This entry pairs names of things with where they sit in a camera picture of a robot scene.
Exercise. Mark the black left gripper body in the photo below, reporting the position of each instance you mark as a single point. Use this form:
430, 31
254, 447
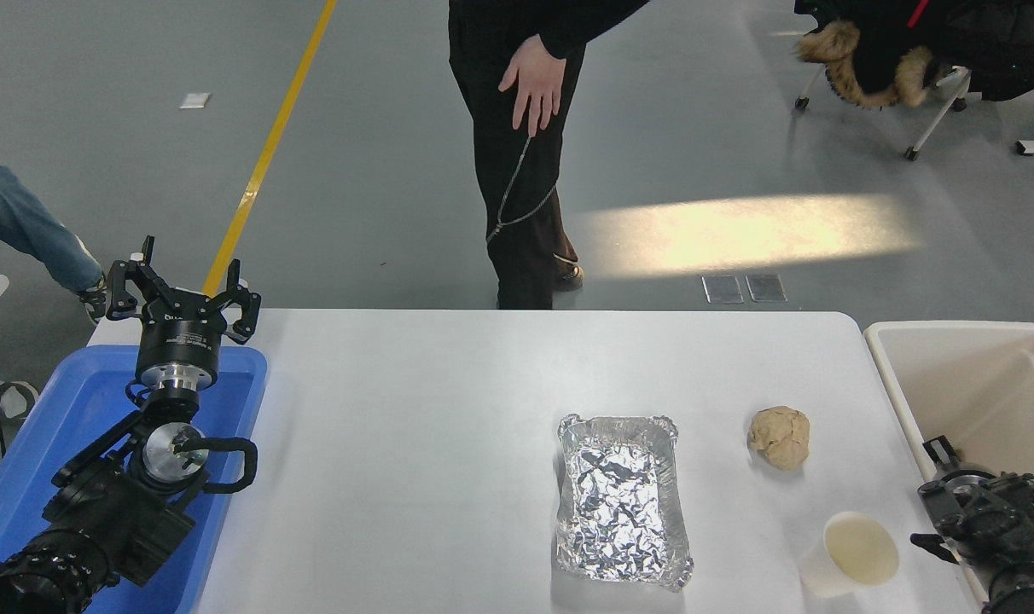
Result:
180, 337

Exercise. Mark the white paper cup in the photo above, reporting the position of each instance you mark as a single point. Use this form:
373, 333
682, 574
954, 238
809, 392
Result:
858, 550

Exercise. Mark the person's hand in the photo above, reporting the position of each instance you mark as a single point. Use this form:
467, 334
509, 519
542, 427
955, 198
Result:
536, 81

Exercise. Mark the person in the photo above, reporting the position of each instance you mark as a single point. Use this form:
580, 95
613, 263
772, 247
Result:
22, 226
517, 213

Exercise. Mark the blue plastic tray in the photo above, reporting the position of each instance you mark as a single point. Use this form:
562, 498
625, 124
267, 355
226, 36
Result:
65, 409

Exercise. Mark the white paper scrap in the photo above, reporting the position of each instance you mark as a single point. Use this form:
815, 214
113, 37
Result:
195, 101

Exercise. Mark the crinkled foil tray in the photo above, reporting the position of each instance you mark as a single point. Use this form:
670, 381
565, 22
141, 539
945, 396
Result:
621, 503

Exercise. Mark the metal floor plate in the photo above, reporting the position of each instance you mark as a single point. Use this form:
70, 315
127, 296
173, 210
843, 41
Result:
766, 287
723, 289

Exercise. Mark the crumpled tan paper ball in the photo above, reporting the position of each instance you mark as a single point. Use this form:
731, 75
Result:
780, 437

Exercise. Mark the large pale bin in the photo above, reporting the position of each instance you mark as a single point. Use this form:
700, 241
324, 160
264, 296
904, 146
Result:
961, 375

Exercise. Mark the white wheeled chair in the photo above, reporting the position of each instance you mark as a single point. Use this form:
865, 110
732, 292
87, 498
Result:
939, 115

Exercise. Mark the black fur-trimmed coat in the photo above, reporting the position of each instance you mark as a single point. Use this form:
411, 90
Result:
986, 38

